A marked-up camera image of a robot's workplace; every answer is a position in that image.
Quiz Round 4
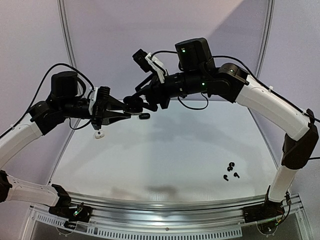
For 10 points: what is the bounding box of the black glossy charging case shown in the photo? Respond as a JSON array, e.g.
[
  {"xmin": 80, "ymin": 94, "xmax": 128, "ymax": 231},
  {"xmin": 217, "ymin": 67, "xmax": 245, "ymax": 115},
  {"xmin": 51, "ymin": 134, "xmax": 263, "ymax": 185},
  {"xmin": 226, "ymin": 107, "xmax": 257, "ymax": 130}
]
[{"xmin": 123, "ymin": 96, "xmax": 144, "ymax": 115}]

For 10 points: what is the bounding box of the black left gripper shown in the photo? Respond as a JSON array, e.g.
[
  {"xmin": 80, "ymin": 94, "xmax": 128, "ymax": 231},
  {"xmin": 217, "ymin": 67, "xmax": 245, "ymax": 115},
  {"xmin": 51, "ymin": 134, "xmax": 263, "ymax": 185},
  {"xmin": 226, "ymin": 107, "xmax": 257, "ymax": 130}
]
[{"xmin": 60, "ymin": 93, "xmax": 132, "ymax": 130}]

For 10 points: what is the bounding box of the aluminium front rail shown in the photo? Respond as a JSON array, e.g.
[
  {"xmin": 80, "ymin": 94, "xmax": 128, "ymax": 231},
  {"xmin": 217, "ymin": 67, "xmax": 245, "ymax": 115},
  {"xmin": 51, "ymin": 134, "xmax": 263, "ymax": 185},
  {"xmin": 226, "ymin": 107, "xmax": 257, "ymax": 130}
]
[{"xmin": 28, "ymin": 192, "xmax": 305, "ymax": 238}]

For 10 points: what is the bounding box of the black oval charging case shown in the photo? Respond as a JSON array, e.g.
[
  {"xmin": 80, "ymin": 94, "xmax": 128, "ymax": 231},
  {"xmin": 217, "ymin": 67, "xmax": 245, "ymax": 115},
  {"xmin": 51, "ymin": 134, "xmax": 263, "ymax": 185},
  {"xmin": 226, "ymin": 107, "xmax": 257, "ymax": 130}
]
[{"xmin": 138, "ymin": 113, "xmax": 151, "ymax": 120}]

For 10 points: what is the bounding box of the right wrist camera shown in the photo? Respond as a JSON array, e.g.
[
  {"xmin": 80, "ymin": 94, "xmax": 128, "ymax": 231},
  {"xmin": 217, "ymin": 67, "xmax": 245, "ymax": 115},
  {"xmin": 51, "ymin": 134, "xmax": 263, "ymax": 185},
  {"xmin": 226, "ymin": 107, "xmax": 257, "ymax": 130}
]
[{"xmin": 132, "ymin": 49, "xmax": 168, "ymax": 84}]

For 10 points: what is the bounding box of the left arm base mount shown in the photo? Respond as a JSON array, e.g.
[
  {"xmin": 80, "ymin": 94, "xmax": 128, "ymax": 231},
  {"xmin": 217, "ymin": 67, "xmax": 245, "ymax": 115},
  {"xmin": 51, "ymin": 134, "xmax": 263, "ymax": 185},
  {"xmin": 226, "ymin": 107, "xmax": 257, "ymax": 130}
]
[{"xmin": 48, "ymin": 198, "xmax": 93, "ymax": 223}]

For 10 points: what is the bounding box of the white earbud charging case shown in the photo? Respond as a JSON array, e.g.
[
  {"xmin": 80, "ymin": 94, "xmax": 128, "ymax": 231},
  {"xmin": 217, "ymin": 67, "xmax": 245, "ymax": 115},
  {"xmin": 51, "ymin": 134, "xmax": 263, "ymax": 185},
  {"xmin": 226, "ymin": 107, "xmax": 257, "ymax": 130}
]
[{"xmin": 94, "ymin": 130, "xmax": 105, "ymax": 139}]

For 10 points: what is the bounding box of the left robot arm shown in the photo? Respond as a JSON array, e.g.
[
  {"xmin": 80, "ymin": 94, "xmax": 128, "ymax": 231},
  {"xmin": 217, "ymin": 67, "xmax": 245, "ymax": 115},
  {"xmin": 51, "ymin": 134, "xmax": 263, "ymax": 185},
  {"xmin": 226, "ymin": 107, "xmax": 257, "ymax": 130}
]
[{"xmin": 0, "ymin": 71, "xmax": 131, "ymax": 217}]

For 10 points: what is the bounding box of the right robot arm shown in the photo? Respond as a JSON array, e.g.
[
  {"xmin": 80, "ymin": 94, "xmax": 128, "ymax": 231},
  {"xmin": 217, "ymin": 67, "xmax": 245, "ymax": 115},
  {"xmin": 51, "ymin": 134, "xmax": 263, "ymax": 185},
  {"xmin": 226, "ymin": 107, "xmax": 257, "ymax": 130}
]
[{"xmin": 124, "ymin": 37, "xmax": 319, "ymax": 218}]

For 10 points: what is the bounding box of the aluminium frame post left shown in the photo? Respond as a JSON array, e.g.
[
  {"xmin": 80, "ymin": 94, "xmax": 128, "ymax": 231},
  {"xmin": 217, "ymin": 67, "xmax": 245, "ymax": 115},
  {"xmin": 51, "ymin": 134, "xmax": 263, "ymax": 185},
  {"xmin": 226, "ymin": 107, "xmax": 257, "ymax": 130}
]
[{"xmin": 57, "ymin": 0, "xmax": 77, "ymax": 67}]

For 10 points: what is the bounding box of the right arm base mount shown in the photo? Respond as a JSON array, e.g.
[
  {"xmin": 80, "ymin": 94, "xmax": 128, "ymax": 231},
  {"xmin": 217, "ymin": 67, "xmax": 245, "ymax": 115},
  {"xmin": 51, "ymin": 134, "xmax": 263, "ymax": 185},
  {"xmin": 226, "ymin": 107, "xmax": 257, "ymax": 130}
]
[{"xmin": 242, "ymin": 197, "xmax": 285, "ymax": 223}]

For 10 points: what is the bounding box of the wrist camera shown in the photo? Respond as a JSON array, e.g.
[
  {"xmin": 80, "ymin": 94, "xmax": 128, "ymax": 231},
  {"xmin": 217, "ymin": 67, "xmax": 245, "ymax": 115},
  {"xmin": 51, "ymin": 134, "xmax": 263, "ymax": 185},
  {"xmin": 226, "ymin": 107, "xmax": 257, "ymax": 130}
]
[
  {"xmin": 88, "ymin": 86, "xmax": 111, "ymax": 115},
  {"xmin": 132, "ymin": 49, "xmax": 168, "ymax": 84}
]

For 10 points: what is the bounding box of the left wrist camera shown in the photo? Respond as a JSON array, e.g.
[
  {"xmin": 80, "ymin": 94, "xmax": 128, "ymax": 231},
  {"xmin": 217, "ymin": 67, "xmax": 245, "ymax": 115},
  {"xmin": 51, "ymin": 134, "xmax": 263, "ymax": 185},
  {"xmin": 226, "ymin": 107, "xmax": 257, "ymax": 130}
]
[{"xmin": 88, "ymin": 86, "xmax": 111, "ymax": 115}]

